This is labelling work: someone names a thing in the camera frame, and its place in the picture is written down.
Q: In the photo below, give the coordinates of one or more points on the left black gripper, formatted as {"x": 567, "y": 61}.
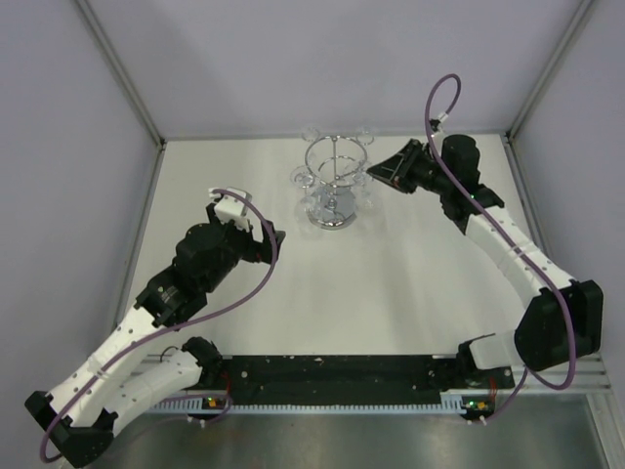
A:
{"x": 257, "y": 251}

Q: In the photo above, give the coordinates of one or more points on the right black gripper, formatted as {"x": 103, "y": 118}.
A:
{"x": 396, "y": 169}

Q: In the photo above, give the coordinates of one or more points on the chrome wine glass rack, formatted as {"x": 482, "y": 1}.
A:
{"x": 336, "y": 164}

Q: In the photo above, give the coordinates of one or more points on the clear wine glass taken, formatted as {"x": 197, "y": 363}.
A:
{"x": 364, "y": 187}

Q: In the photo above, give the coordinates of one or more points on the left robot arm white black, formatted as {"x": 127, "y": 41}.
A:
{"x": 82, "y": 416}

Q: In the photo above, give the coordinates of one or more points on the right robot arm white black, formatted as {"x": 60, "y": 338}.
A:
{"x": 562, "y": 316}

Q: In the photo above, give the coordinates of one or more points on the clear wine glass back left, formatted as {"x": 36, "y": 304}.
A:
{"x": 310, "y": 134}

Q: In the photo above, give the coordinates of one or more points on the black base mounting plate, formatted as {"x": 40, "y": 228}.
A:
{"x": 354, "y": 380}

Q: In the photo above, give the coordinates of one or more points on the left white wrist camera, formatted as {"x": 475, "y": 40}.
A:
{"x": 232, "y": 205}

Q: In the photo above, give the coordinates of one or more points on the light blue slotted cable duct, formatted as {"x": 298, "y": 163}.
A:
{"x": 447, "y": 405}

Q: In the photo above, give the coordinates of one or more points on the right aluminium frame post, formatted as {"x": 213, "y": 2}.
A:
{"x": 574, "y": 27}

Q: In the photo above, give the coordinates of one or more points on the aluminium frame post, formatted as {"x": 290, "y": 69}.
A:
{"x": 117, "y": 69}
{"x": 574, "y": 27}

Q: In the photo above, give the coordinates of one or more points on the left aluminium frame post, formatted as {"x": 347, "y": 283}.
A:
{"x": 117, "y": 69}

